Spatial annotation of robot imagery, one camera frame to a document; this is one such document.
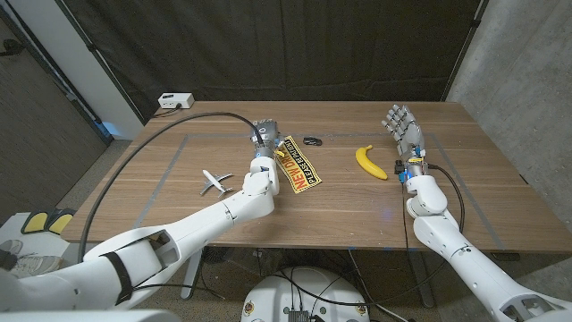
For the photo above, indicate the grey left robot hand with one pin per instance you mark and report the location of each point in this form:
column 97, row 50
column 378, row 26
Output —
column 267, row 136

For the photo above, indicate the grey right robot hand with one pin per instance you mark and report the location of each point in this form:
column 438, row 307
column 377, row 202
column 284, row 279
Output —
column 409, row 134

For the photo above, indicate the yellow new driver bumper sticker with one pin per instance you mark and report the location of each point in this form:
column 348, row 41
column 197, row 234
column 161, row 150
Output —
column 299, row 167

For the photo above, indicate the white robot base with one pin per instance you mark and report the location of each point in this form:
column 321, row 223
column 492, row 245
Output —
column 308, row 295

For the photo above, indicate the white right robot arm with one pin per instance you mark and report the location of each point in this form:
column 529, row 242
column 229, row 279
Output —
column 469, row 264

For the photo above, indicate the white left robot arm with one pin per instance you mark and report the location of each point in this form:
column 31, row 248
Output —
column 201, row 228

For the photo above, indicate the yellow toy banana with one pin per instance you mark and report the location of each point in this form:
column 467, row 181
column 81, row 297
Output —
column 368, row 164

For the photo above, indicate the white toy plane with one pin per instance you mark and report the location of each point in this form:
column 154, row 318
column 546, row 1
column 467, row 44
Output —
column 214, row 182

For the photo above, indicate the small black object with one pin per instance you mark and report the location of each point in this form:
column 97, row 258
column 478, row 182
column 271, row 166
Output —
column 313, row 141

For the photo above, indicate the white power outlet box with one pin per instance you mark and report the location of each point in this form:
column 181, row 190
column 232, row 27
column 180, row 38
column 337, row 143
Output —
column 175, row 100

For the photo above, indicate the black backdrop curtain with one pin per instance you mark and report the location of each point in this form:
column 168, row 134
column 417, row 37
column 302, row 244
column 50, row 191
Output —
column 357, row 44

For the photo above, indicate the black backdrop stand pole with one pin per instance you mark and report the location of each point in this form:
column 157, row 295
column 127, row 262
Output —
column 103, row 62
column 467, row 44

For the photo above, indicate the grey table leg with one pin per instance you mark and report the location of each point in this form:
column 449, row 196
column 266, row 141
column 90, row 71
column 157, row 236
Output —
column 192, row 277
column 424, row 286

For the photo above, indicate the yellow foot pedal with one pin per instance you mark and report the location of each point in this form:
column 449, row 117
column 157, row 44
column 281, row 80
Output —
column 35, row 222
column 61, row 222

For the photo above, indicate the white sneaker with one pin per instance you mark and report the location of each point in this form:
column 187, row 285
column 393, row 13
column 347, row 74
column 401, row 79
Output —
column 11, row 246
column 40, row 265

